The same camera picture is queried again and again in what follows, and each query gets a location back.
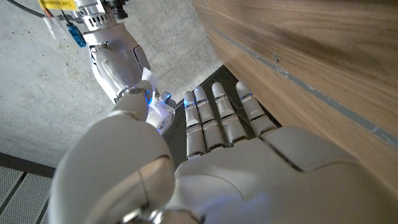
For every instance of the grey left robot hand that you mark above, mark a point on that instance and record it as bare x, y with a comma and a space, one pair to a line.
248, 186

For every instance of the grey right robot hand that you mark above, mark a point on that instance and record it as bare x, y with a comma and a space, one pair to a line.
115, 59

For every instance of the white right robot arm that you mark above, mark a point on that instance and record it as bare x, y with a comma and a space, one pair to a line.
93, 15

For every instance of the blue right wrist connector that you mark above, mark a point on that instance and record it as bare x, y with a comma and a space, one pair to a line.
76, 35

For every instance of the white right wrist connector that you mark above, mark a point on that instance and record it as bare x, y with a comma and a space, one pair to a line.
54, 27

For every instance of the yellow right wrist label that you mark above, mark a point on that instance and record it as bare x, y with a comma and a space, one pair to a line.
59, 4

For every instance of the black backdrop curtain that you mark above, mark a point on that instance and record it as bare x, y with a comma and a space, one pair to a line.
224, 77

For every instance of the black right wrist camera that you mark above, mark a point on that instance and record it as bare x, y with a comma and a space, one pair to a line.
116, 7

